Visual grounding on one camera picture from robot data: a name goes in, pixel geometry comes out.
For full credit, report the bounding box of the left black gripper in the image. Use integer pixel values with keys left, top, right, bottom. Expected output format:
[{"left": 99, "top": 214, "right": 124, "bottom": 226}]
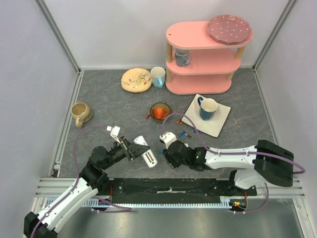
[{"left": 101, "top": 135, "right": 150, "bottom": 170}]

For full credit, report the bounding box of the white remote control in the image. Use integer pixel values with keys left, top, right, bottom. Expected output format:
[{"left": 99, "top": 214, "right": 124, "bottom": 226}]
[{"left": 133, "top": 135, "right": 158, "bottom": 168}]

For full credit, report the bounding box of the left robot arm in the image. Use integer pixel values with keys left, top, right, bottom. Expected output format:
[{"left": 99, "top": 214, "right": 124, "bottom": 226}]
[{"left": 23, "top": 137, "right": 152, "bottom": 238}]

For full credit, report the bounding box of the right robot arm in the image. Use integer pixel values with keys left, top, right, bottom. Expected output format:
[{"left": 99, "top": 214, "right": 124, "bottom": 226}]
[{"left": 162, "top": 140, "right": 294, "bottom": 195}]

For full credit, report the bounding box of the orange cup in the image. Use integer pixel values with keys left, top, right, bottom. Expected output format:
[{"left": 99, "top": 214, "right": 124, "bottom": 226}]
[{"left": 153, "top": 108, "right": 169, "bottom": 120}]

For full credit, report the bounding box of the white square plate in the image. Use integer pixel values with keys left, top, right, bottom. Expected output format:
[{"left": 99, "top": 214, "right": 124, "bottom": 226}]
[{"left": 185, "top": 94, "right": 231, "bottom": 138}]

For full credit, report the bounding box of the dark blue mug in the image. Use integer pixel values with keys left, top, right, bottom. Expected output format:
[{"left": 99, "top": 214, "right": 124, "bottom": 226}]
[{"left": 197, "top": 97, "right": 218, "bottom": 120}]

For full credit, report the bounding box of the beige ceramic mug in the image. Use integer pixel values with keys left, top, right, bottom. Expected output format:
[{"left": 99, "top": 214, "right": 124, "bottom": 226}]
[{"left": 71, "top": 102, "right": 92, "bottom": 127}]

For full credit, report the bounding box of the yellow floral plate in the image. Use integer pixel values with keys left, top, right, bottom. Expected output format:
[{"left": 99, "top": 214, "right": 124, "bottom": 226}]
[{"left": 121, "top": 68, "right": 152, "bottom": 93}]

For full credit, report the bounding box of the light blue mug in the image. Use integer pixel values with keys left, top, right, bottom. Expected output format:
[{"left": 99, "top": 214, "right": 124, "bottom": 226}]
[{"left": 151, "top": 66, "right": 165, "bottom": 88}]

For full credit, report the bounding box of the grey mug on shelf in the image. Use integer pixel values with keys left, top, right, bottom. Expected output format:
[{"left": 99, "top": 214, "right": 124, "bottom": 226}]
[{"left": 175, "top": 49, "right": 190, "bottom": 67}]

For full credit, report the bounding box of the pink three-tier shelf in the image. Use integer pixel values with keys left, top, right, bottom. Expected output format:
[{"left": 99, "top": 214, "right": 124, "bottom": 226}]
[{"left": 165, "top": 21, "right": 253, "bottom": 95}]

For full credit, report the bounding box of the pink polka dot plate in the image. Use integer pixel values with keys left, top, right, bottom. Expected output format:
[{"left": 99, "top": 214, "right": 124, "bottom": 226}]
[{"left": 207, "top": 15, "right": 252, "bottom": 45}]

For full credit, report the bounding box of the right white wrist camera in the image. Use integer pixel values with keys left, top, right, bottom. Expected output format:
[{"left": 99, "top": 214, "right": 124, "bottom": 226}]
[{"left": 159, "top": 132, "right": 177, "bottom": 149}]

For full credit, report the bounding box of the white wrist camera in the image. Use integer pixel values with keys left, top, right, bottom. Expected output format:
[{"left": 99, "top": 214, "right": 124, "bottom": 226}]
[
  {"left": 106, "top": 126, "right": 120, "bottom": 143},
  {"left": 159, "top": 132, "right": 177, "bottom": 149}
]

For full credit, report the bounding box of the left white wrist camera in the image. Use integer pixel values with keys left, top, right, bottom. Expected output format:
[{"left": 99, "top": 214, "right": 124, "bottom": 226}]
[{"left": 106, "top": 126, "right": 120, "bottom": 143}]

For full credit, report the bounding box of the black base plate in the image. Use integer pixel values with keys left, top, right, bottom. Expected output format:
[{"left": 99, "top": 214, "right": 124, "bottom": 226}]
[{"left": 97, "top": 178, "right": 257, "bottom": 204}]

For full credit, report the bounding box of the white cable duct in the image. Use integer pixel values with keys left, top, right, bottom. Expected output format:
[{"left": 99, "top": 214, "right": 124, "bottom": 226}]
[{"left": 46, "top": 195, "right": 246, "bottom": 209}]

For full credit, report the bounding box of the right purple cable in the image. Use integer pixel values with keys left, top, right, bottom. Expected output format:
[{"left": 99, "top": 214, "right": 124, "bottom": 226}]
[{"left": 161, "top": 112, "right": 306, "bottom": 214}]

